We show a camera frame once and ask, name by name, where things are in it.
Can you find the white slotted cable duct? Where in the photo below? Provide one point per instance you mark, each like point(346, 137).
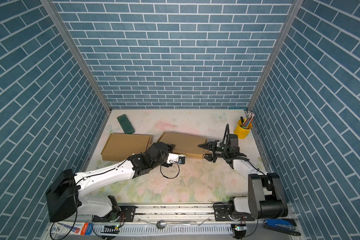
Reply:
point(150, 230)

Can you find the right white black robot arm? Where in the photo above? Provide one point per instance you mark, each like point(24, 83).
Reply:
point(265, 198)

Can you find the blue black pliers tool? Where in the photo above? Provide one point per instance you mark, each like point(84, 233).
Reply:
point(285, 226)

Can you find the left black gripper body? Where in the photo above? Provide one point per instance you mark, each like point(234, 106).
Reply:
point(163, 161)

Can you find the green rectangular sponge block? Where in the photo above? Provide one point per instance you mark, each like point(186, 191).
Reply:
point(125, 124)

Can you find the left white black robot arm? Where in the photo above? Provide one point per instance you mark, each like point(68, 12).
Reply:
point(69, 193)

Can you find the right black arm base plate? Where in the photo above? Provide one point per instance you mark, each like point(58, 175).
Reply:
point(223, 213)

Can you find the metal spoon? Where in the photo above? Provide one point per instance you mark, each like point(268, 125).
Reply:
point(161, 224)

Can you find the cardboard box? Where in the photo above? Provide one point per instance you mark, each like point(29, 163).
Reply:
point(185, 144)
point(121, 146)

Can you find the pens in cup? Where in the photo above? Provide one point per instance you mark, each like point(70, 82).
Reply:
point(246, 122)

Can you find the white blue product package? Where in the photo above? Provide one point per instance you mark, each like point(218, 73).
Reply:
point(80, 229)

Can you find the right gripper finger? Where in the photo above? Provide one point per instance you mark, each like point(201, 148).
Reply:
point(209, 145)
point(211, 157)

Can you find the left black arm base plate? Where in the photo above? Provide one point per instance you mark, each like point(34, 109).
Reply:
point(124, 214)

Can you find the yellow pen cup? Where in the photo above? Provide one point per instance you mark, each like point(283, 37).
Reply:
point(241, 131)

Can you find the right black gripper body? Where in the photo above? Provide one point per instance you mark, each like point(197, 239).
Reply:
point(221, 152)

